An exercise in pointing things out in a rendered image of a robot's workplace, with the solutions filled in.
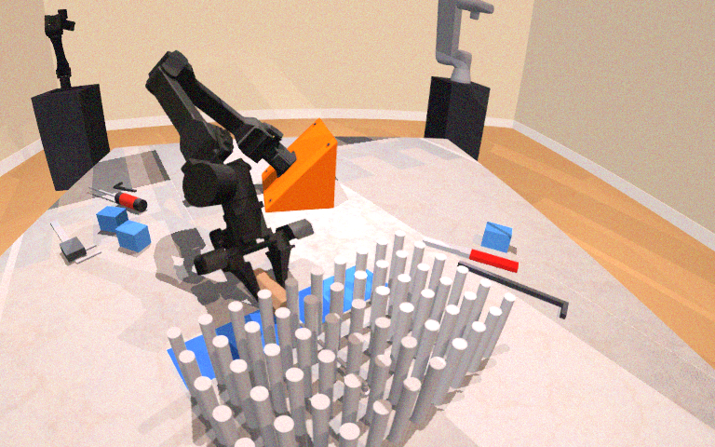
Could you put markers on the blue cube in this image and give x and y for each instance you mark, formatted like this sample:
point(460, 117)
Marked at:
point(110, 218)
point(496, 237)
point(133, 236)

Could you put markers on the blue flat strip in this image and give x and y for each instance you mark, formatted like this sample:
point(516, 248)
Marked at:
point(198, 346)

